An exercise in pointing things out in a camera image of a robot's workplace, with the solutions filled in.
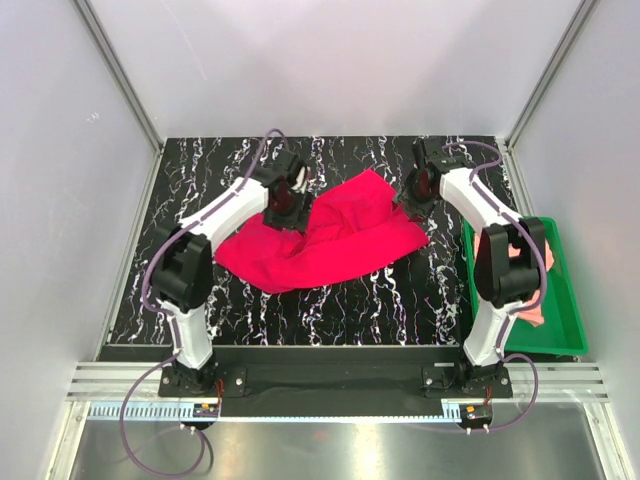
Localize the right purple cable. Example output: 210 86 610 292
439 140 546 436

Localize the left aluminium frame post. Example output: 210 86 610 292
71 0 164 154

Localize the right aluminium frame post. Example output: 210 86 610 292
505 0 600 150

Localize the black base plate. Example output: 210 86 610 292
159 346 513 420

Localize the green plastic bin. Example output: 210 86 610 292
460 214 589 357

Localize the orange connector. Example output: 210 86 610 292
193 403 220 418
464 404 493 421

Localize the peach t shirt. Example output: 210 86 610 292
474 232 557 329

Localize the right orange connector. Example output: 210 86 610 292
464 404 493 421

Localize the aluminium rail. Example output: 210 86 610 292
66 362 609 403

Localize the purple cable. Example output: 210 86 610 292
439 140 546 436
117 128 286 476

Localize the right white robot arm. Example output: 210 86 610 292
395 138 547 398

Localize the left orange connector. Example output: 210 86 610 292
193 403 220 418

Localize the red t shirt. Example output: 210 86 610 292
215 169 429 294

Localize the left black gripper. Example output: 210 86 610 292
263 187 314 237

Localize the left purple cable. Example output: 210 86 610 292
117 128 286 476

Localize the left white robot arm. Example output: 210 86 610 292
141 150 313 396

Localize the aluminium frame post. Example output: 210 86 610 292
505 0 600 150
71 0 164 154

